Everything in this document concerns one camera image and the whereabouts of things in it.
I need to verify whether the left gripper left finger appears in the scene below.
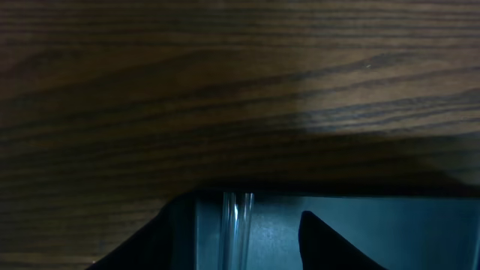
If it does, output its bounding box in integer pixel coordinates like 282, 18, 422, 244
85, 191, 197, 270

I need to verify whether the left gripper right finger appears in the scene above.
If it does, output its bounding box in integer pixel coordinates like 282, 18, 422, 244
297, 210, 388, 270

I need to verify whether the clear test tube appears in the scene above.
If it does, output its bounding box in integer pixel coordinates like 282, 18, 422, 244
218, 191, 257, 270

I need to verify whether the black tray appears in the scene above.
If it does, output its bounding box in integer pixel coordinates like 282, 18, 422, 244
164, 188, 480, 270

